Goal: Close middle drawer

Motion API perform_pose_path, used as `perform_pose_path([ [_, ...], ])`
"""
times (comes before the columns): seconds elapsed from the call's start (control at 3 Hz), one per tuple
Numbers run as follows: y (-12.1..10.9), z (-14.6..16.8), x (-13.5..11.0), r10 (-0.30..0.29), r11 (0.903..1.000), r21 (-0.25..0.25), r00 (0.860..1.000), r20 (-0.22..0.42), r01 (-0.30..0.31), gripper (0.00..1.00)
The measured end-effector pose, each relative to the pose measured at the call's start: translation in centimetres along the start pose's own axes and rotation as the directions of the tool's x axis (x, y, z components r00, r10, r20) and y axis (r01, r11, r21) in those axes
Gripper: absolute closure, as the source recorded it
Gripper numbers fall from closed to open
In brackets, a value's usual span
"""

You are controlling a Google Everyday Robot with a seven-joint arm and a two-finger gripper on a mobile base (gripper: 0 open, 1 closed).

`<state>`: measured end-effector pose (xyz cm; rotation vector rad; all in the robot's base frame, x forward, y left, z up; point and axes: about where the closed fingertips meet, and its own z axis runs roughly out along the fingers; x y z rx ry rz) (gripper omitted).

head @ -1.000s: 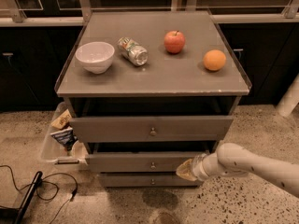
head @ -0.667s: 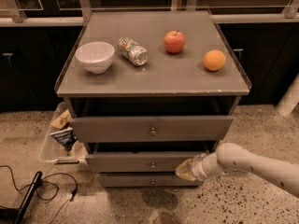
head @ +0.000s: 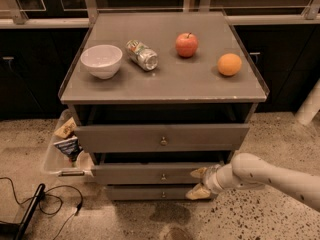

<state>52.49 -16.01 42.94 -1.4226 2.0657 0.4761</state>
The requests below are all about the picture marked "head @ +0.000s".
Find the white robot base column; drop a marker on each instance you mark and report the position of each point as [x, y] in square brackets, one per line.
[310, 106]

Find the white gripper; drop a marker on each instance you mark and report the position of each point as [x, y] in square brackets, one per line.
[211, 180]

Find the orange fruit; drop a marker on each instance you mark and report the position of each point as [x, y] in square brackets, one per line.
[229, 64]

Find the grey drawer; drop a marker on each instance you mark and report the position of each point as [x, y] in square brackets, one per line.
[146, 173]
[147, 192]
[161, 138]

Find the tan snack packet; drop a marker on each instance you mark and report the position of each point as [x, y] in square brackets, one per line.
[66, 129]

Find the grey bottom drawer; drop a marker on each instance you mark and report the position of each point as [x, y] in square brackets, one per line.
[147, 192]

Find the clear plastic storage bin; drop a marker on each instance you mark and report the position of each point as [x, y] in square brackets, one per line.
[57, 164]

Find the red apple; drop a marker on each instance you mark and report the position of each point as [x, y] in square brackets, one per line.
[186, 45]

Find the white ceramic bowl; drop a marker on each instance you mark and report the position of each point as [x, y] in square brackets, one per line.
[102, 61]

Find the metal railing frame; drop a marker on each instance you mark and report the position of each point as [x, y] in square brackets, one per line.
[82, 13]

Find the grey top drawer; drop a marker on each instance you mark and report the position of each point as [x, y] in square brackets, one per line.
[161, 138]

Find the dark blue snack bag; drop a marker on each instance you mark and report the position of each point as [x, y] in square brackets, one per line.
[70, 148]

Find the silver green soda can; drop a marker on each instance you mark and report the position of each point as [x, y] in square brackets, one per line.
[142, 55]

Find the grey wooden drawer cabinet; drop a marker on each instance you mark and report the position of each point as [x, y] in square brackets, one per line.
[179, 91]

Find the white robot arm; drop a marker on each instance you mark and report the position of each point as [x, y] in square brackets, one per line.
[247, 171]

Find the black flat stand base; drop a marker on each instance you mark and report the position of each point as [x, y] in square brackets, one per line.
[16, 230]

